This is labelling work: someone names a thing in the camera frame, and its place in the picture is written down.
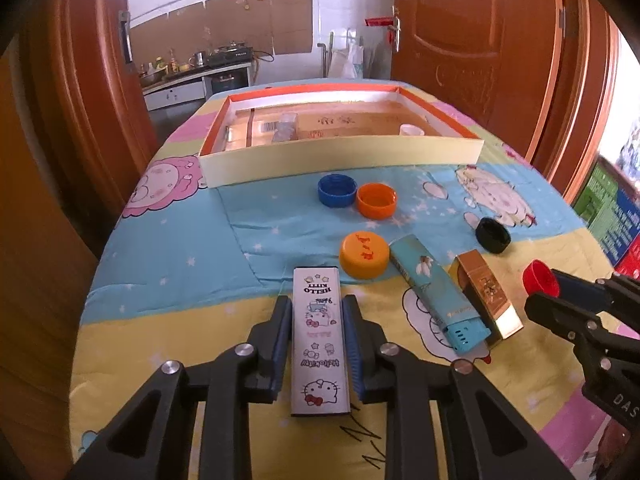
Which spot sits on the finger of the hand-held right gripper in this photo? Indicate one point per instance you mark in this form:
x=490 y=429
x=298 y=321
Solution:
x=577 y=287
x=555 y=312

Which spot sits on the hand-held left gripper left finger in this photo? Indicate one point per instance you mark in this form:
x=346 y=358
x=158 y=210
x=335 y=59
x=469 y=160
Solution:
x=282 y=345

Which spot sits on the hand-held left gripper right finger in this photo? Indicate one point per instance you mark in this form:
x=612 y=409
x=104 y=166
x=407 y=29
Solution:
x=352 y=345

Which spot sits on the white cartoon cat box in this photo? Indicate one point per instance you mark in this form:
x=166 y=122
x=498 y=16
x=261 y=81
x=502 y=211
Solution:
x=320 y=340

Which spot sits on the gold and brown box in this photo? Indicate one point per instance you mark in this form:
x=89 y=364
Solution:
x=487 y=290

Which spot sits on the yellow bottle cap red print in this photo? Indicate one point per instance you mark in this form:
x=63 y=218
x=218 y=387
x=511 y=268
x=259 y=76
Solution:
x=364 y=252

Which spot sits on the teal slim box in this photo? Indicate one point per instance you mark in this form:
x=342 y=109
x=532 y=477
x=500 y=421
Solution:
x=430 y=285

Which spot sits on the orange bottle cap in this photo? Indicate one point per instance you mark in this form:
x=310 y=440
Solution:
x=376 y=201

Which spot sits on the blue bottle cap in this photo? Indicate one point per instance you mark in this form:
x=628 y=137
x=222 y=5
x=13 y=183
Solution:
x=336 y=191

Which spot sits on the orange rimmed cardboard tray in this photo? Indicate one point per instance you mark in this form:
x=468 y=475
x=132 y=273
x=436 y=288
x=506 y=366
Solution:
x=345 y=157

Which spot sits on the blue printed carton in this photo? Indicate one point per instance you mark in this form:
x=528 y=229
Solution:
x=622 y=230

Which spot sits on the green printed carton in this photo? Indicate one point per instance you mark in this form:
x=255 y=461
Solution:
x=597 y=195

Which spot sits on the black bottle cap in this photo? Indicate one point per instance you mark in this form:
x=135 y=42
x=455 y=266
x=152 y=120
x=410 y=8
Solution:
x=493 y=236

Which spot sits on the cartoon sheep printed blanket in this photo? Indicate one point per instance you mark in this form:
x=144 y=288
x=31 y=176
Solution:
x=200 y=270

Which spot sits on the clear plastic piece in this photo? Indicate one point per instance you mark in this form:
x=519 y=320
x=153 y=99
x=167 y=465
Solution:
x=286 y=127

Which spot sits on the white bottle cap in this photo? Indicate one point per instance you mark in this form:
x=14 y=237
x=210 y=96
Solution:
x=412 y=130

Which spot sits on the dark green air fryer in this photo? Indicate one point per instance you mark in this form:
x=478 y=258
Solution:
x=230 y=81

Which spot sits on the kitchen counter cabinet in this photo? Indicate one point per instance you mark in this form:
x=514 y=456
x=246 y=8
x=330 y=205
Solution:
x=175 y=92

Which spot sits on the white plastic bag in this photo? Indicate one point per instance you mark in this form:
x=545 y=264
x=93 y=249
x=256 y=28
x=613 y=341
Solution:
x=347 y=62

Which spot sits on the metal pipe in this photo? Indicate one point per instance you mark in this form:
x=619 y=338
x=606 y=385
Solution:
x=324 y=57

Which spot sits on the black gas stove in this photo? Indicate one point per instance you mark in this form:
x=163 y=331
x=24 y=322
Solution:
x=229 y=56

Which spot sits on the metal bowl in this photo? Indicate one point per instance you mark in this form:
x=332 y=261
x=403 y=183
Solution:
x=151 y=78

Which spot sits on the metal kettle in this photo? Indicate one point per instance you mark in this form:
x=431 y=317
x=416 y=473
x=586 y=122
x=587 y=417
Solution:
x=197 y=59

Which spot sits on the yellow oil bottle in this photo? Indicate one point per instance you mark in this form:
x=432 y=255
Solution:
x=173 y=62

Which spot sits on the plain wooden door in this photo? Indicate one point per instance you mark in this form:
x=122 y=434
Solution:
x=85 y=100

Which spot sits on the red door sticker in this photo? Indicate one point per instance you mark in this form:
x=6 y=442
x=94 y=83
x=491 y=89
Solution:
x=378 y=21

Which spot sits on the cardboard wall sheet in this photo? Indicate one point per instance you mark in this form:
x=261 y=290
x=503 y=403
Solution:
x=290 y=20

